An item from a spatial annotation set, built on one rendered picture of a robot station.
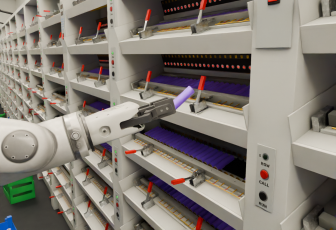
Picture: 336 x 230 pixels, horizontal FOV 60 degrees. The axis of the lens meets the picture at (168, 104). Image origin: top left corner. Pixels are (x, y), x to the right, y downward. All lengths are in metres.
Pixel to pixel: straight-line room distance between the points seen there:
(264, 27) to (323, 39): 0.10
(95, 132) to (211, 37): 0.32
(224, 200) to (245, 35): 0.37
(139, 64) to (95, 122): 0.62
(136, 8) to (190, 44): 0.44
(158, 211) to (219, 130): 0.47
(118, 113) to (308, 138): 0.33
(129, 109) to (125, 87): 0.57
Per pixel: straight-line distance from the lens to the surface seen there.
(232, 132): 0.63
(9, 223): 1.73
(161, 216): 1.01
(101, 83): 1.34
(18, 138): 0.46
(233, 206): 0.70
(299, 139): 0.54
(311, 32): 0.51
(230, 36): 0.61
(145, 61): 1.12
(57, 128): 0.53
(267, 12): 0.55
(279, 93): 0.54
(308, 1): 0.53
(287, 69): 0.52
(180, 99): 0.59
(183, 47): 0.74
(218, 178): 0.76
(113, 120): 0.51
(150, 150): 0.99
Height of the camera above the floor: 1.27
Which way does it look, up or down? 10 degrees down
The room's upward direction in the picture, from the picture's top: straight up
